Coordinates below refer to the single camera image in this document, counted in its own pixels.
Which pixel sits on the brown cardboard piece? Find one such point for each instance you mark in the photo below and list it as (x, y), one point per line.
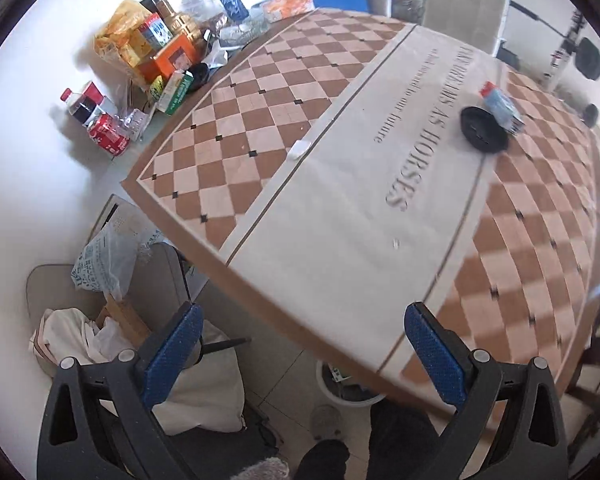
(125, 317)

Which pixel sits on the gold bottle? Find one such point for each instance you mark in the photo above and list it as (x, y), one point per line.
(182, 25)

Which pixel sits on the white fluffy slipper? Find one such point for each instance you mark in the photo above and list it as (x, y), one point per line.
(327, 422)

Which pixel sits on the orange box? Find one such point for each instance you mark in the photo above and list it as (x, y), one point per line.
(172, 57)

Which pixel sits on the orange snack packet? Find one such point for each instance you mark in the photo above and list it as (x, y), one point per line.
(285, 6)

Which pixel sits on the black ashtray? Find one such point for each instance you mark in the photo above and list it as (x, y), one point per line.
(482, 132)

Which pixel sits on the white padded chair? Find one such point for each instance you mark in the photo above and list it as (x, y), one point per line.
(462, 0)

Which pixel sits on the white printed cardboard sheet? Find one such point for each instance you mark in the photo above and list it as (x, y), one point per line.
(130, 220)

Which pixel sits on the person's dark trousers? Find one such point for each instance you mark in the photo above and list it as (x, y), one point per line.
(395, 440)

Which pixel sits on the grey chair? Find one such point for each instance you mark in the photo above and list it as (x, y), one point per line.
(155, 285)

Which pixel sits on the small blue red box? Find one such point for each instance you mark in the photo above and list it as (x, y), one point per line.
(156, 30)

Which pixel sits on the printed clear plastic bag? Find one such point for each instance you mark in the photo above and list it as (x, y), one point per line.
(105, 260)

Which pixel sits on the green white carton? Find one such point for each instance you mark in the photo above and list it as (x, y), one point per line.
(172, 91)

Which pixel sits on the long barbell with black plates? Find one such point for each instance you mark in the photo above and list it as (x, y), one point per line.
(590, 57)

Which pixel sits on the cola bottle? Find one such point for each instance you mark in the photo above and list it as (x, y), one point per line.
(82, 107)

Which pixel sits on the clear plastic cup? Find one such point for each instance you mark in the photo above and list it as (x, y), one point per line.
(136, 121)

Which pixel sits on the white tote bag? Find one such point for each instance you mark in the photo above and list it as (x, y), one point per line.
(205, 390)

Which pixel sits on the brown checkered tablecloth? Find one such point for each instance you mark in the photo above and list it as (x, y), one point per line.
(330, 185)

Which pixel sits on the small white paper scrap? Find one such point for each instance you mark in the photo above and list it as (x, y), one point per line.
(299, 150)

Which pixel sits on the white bin with black liner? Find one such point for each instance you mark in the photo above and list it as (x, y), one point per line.
(326, 391)

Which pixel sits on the white barbell rack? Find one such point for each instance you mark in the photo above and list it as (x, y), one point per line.
(561, 55)

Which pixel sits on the red cola can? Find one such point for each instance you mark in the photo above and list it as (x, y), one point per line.
(109, 134)

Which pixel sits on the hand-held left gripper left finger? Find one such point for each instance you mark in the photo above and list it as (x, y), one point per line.
(175, 355)

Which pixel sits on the yellow snack bag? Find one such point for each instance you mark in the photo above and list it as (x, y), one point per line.
(120, 40)

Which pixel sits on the white cloth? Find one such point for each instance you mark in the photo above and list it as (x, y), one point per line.
(65, 332)

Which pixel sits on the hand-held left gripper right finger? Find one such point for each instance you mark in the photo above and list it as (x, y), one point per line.
(432, 360)

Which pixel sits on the crumpled clear plastic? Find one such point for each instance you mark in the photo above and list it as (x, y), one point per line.
(235, 32)

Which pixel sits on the small plastic bottle red cap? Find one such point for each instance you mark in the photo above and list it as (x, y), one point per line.
(502, 107)

